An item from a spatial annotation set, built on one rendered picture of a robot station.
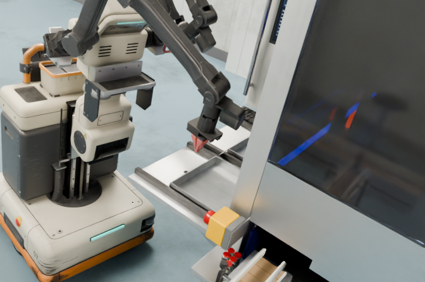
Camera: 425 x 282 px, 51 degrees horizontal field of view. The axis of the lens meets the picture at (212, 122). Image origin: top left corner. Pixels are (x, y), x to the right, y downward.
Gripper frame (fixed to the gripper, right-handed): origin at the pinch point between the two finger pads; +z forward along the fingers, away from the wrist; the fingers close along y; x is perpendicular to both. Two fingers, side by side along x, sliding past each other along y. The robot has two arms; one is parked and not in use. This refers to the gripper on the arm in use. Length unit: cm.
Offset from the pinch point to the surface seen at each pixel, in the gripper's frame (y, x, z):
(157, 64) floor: -206, 232, 136
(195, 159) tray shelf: -7.9, 15.2, 17.1
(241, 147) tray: -1.5, 37.4, 16.4
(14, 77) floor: -243, 92, 138
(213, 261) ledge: 27.6, -20.1, 11.8
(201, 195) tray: 7.2, 0.0, 14.6
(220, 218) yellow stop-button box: 24.3, -20.2, -3.0
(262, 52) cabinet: -32, 88, -1
